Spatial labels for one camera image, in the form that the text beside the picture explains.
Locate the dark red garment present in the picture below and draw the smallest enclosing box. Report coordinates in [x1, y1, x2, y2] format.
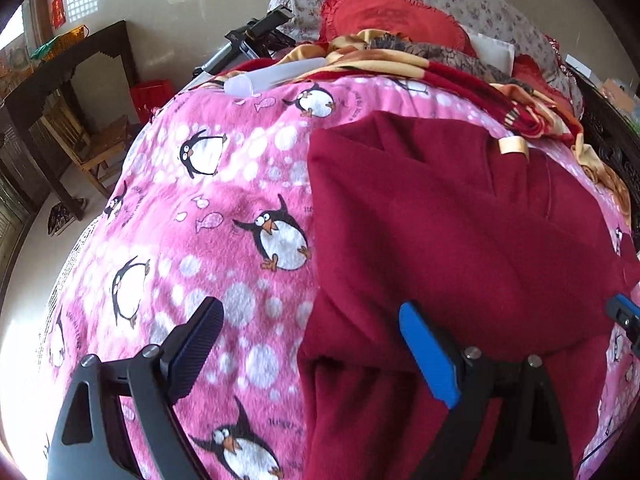
[298, 112, 639, 479]

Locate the dark carved wooden cabinet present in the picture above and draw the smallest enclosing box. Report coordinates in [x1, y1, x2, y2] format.
[568, 68, 640, 249]

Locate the wooden chair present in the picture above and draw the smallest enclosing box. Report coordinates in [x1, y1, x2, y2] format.
[40, 96, 132, 198]

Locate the white pillow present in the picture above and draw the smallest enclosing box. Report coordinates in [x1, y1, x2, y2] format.
[469, 32, 515, 75]

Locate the red bin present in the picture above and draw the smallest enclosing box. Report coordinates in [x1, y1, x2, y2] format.
[130, 79, 176, 124]

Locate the dark wooden table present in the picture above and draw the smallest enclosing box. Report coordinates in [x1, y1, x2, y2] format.
[1, 20, 140, 220]

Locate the white plastic tube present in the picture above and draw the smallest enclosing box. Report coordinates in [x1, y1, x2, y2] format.
[224, 58, 326, 99]

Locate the left red heart cushion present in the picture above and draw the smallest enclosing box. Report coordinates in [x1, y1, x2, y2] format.
[319, 0, 476, 56]

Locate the floral padded headboard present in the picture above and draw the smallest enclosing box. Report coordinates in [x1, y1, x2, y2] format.
[268, 0, 584, 117]

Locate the black tripod camera rig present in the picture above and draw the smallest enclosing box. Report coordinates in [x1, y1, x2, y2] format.
[192, 6, 296, 77]

